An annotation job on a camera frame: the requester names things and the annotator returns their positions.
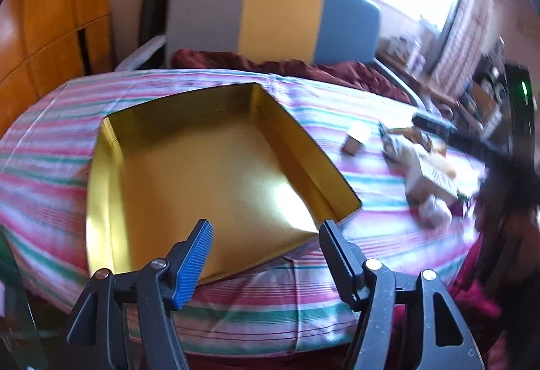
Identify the white cardboard box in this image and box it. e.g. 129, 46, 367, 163
405, 151, 460, 204

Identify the dark red cloth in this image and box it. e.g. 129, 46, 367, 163
171, 49, 412, 105

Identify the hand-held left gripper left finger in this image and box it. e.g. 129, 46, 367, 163
65, 219, 214, 370

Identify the grey yellow blue chair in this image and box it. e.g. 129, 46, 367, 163
114, 0, 427, 109

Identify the wooden wardrobe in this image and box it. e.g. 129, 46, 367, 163
0, 0, 116, 135

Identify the glass table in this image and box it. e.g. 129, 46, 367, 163
0, 227, 49, 370

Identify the pink curtain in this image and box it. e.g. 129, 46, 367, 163
434, 0, 507, 96

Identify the cluttered wooden desk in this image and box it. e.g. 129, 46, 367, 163
380, 33, 509, 135

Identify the person's magenta clothing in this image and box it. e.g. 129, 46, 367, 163
388, 233, 507, 370

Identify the clear plastic bag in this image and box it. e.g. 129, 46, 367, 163
415, 195, 455, 228

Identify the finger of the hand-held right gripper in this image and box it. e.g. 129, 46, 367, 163
411, 113, 513, 163

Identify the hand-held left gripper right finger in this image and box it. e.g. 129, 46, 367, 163
319, 220, 486, 370

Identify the striped cloth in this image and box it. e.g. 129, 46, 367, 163
0, 68, 486, 354

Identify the gold box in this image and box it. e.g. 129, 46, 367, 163
85, 82, 362, 285

